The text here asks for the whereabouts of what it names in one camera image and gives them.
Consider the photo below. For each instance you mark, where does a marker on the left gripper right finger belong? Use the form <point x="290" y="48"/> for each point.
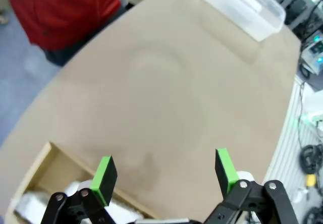
<point x="225" y="173"/>

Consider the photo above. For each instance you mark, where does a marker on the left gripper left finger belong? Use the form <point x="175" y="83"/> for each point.
<point x="104" y="181"/>

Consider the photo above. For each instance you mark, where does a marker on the rounded bubble-wrapped clock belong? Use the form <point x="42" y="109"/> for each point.
<point x="123" y="210"/>

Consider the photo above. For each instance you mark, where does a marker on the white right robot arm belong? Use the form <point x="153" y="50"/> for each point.
<point x="315" y="118"/>

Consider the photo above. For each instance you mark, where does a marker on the open cardboard box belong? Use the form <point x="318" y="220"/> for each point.
<point x="50" y="163"/>

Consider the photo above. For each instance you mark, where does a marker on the grey controller box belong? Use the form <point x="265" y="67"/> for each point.
<point x="313" y="55"/>

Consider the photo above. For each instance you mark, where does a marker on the clear plastic container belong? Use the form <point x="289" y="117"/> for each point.
<point x="252" y="19"/>

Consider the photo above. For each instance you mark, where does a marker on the person in red jacket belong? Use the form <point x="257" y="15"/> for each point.
<point x="63" y="12"/>

